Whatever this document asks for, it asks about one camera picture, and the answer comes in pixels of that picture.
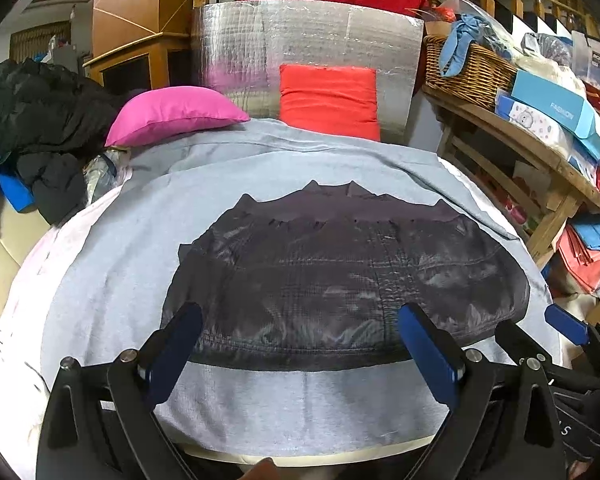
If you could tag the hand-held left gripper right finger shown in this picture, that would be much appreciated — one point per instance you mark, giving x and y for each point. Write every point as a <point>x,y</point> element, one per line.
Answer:
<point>430,350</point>

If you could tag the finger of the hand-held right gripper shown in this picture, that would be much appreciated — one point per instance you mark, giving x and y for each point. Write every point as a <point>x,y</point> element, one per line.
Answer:
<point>565,321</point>
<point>517,340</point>

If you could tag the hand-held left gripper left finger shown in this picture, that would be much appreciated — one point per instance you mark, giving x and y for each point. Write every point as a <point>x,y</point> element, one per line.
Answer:
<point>172,355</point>

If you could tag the dark quilted puffer jacket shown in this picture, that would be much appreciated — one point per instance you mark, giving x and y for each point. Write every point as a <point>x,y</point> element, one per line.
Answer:
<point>330,280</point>

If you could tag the clear plastic bag with clothes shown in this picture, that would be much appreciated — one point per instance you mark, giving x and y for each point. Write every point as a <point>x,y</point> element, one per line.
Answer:
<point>550,50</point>

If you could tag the stack of salmon cloths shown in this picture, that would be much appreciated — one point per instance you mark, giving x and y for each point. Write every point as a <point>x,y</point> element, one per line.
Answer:
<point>585,265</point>

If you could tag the folded blue cloth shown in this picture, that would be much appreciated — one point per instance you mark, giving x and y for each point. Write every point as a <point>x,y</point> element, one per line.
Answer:
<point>595,235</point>

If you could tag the grey blanket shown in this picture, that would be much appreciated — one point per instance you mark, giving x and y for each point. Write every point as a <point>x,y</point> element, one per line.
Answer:
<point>130,240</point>

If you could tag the white bed sheet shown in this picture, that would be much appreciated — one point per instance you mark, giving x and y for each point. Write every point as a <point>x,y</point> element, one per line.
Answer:
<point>30,300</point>

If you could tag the wooden shelf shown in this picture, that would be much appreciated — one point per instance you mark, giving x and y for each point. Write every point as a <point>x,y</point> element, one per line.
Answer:
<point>545,155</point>

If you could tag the cream padded furniture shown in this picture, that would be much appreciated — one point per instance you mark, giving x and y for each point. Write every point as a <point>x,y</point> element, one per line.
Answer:
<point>0,280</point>

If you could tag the crumpled clear plastic bag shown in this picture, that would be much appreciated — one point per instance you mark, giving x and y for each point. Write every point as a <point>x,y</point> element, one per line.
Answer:
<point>100,175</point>

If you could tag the white printed box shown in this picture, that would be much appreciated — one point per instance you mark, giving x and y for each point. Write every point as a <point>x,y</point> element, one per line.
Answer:
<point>535,125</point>

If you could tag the blue cardboard box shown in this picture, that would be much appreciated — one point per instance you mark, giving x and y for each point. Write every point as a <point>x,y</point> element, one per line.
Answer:
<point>550,105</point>

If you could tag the bright blue garment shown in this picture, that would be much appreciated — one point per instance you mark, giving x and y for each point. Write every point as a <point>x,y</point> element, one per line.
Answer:
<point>10,185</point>

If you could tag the pink pillow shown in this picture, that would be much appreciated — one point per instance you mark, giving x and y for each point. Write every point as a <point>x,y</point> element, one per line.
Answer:
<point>175,112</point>

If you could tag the wicker basket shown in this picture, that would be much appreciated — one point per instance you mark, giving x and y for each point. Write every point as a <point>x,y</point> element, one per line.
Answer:
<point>475,75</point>

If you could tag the red-orange pillow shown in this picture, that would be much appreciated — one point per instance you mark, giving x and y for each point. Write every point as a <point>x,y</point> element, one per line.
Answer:
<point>330,95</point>

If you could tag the pile of black jackets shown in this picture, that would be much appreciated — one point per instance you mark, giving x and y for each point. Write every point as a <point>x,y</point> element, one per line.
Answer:
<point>35,105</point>

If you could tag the light blue cloth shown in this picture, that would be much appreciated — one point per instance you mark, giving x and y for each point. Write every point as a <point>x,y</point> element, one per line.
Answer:
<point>455,50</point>

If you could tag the silver foil insulation mat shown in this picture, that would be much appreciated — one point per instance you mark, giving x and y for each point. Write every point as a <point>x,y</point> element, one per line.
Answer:
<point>245,35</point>

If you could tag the brown slatted shutter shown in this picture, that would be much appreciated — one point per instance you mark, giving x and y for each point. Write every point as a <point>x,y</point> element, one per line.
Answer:
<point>35,40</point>

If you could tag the wooden cabinet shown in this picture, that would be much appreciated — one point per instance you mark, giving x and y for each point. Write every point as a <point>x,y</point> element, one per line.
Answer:
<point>125,0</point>

